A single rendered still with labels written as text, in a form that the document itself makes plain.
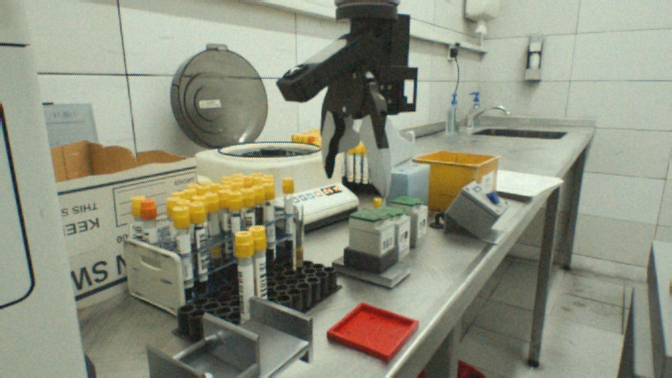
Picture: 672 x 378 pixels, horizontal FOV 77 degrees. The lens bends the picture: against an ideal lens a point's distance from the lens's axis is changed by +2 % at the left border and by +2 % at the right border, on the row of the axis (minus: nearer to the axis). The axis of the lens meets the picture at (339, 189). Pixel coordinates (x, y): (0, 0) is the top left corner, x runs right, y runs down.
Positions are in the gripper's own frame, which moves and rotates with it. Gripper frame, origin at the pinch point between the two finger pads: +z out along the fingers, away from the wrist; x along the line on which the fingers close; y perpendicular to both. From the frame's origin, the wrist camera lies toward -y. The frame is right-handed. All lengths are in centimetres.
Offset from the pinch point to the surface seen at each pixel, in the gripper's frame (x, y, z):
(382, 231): -3.2, 2.8, 5.8
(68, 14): 49, -25, -23
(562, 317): 56, 166, 100
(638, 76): 69, 235, -16
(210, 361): -12.9, -21.4, 8.4
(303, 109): 74, 34, -4
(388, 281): -5.3, 2.2, 11.4
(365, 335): -11.9, -6.2, 12.2
